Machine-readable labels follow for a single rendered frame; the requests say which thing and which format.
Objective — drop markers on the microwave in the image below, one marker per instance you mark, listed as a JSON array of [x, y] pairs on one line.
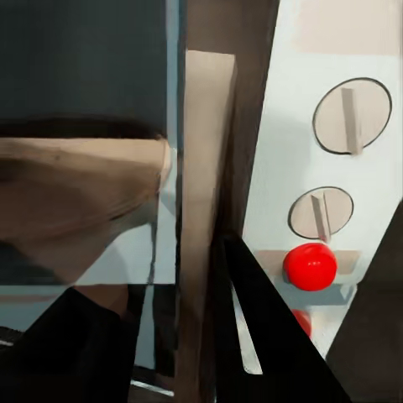
[[281, 120]]

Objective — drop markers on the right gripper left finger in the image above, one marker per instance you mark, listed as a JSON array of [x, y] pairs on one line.
[[82, 349]]

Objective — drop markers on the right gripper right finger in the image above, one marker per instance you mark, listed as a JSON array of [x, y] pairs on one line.
[[293, 369]]

